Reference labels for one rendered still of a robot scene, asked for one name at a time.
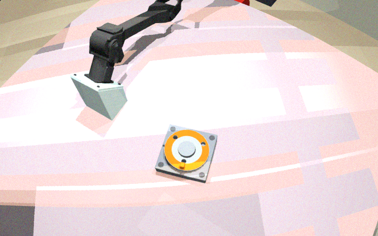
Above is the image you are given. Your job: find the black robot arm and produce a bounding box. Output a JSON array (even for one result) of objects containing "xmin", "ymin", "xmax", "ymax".
[{"xmin": 84, "ymin": 0, "xmax": 183, "ymax": 84}]

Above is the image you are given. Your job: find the orange round plate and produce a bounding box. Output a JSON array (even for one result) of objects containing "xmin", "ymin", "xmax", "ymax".
[{"xmin": 164, "ymin": 130, "xmax": 210, "ymax": 171}]

